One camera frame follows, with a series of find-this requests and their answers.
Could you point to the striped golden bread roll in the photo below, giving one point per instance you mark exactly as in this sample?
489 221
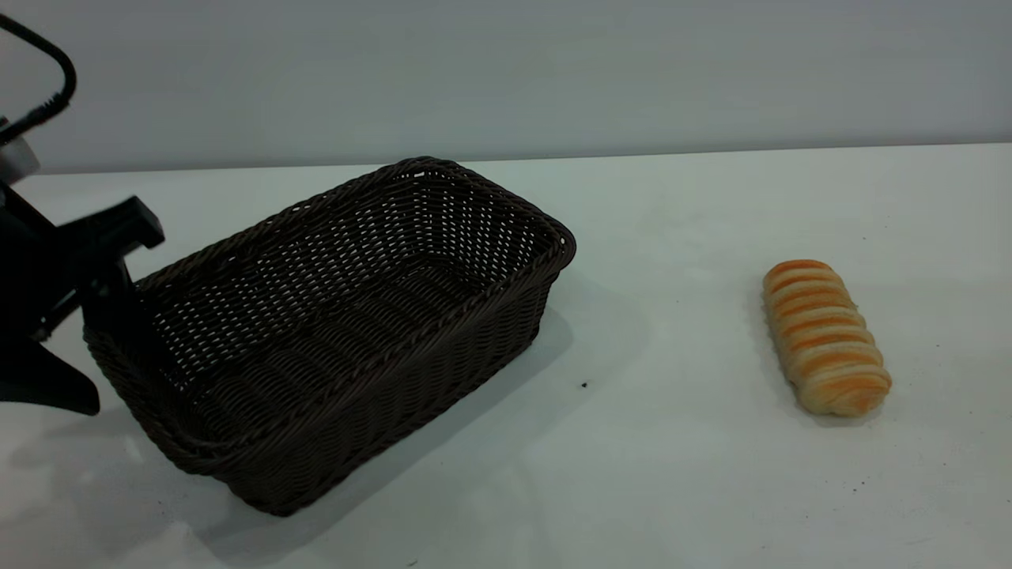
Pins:
822 336

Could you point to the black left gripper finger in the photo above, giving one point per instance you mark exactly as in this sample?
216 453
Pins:
43 383
111 237

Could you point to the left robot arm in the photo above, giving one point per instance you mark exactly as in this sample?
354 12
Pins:
14 158

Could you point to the black woven wicker basket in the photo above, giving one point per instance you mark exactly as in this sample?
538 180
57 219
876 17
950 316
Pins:
340 379

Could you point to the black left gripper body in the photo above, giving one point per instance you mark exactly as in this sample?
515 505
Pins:
28 269

